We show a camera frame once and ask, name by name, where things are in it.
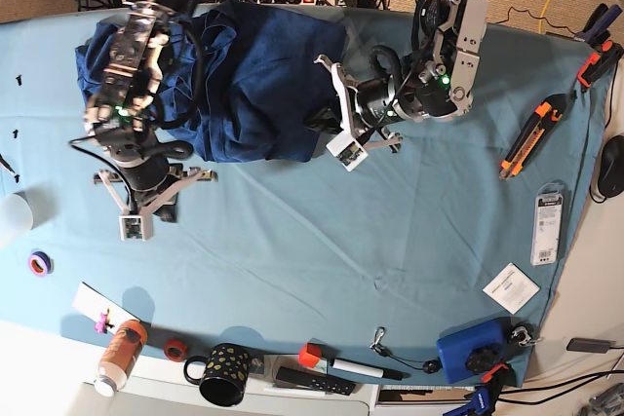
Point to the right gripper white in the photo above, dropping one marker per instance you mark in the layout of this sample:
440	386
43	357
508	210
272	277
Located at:
161	201

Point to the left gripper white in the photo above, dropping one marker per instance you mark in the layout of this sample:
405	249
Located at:
366	109

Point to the dark blue t-shirt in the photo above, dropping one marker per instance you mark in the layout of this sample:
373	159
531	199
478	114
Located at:
247	79

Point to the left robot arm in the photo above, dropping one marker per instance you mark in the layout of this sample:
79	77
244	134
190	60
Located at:
434	82

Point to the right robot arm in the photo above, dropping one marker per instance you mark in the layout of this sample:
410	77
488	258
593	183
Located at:
143	175

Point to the white paper card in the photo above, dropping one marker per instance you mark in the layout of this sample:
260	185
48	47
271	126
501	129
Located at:
89	303

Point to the pink small clip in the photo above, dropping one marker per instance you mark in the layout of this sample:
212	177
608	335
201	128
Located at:
104	323

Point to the purple tape roll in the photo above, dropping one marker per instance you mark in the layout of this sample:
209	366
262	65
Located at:
40	263

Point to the red tape roll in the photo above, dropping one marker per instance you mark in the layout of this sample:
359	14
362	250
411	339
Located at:
175	350

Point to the translucent plastic cup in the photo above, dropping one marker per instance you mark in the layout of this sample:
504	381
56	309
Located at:
16	218

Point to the orange plastic bottle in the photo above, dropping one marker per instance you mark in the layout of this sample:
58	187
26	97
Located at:
119	358

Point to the black mug gold pattern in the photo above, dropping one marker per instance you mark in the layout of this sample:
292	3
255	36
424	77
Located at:
225	374

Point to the red orange cube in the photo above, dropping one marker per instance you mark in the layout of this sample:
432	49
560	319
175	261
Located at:
310	356

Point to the orange black utility knife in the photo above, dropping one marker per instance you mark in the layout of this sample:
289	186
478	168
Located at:
540	122

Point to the black remote control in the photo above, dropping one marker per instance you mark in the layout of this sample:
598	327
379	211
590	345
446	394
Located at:
316	382

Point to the packaged bit set blister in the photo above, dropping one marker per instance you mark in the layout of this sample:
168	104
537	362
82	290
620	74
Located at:
547	223

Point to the white square paper leaflet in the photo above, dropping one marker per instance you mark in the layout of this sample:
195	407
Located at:
511	289

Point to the white black marker pen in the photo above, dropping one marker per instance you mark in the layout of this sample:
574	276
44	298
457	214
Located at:
366	370

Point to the blue plastic case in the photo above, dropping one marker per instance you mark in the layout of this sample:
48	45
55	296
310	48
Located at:
474	350

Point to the black computer mouse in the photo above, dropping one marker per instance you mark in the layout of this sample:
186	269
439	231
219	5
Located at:
610	179

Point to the blue orange clamp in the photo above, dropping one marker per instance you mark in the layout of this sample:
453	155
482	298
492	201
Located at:
483	400

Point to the black power adapter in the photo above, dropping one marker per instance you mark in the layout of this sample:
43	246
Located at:
589	345

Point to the carabiner with black lanyard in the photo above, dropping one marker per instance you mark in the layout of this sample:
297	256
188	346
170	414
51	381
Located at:
430	366

